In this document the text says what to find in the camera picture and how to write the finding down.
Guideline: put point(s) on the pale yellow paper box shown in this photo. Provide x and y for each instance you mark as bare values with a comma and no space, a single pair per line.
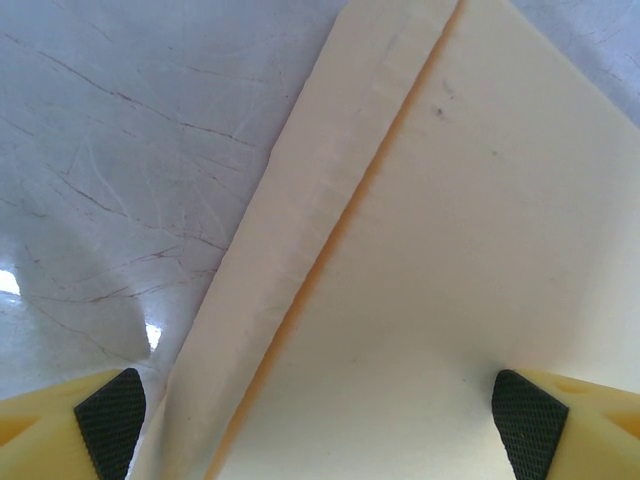
425,225

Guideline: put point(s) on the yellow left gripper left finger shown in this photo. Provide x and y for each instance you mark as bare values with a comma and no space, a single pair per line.
55,435

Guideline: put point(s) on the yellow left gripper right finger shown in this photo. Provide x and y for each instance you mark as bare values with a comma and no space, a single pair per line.
575,430

